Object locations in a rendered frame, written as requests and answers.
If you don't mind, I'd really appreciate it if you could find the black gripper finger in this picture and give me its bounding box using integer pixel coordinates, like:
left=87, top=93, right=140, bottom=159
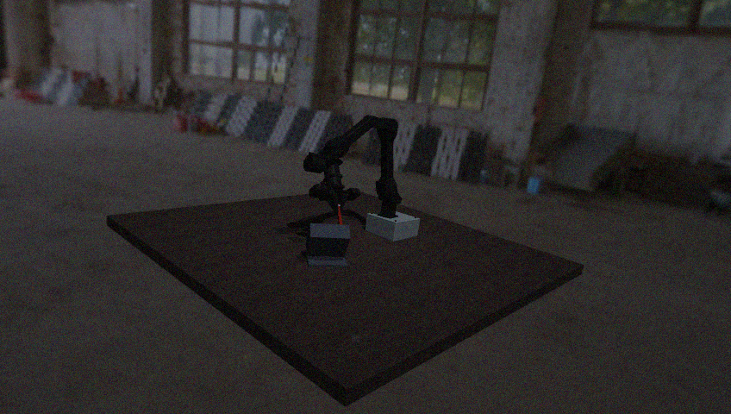
left=338, top=194, right=349, bottom=214
left=322, top=192, right=338, bottom=215

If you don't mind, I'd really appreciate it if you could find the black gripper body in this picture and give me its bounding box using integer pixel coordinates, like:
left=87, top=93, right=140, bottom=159
left=309, top=171, right=360, bottom=201

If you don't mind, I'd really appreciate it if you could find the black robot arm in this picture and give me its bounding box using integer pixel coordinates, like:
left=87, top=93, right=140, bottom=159
left=303, top=115, right=402, bottom=218

